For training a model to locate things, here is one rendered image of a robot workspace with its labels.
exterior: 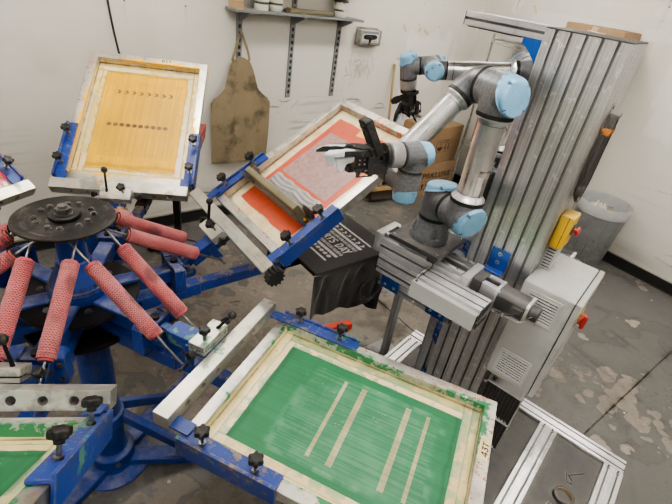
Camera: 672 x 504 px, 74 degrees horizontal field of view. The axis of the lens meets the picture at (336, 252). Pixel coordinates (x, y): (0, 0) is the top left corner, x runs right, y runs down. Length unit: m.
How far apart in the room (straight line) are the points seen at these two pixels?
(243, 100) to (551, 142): 2.82
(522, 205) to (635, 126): 3.30
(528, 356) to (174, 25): 3.10
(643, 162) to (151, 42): 4.21
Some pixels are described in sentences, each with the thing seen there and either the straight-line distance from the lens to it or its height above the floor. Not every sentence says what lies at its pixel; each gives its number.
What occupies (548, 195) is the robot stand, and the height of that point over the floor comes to 1.54.
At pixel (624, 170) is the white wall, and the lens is 5.03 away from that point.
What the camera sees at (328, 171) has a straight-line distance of 1.99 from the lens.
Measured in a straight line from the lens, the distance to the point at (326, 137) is 2.18.
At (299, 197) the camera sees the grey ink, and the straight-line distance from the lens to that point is 1.93.
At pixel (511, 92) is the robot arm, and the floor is 1.86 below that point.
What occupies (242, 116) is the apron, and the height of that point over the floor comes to 0.94.
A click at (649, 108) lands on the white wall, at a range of 4.94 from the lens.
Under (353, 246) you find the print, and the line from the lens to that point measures 2.22.
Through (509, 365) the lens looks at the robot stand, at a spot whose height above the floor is 0.85.
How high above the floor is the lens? 2.09
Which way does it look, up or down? 32 degrees down
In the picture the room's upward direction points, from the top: 9 degrees clockwise
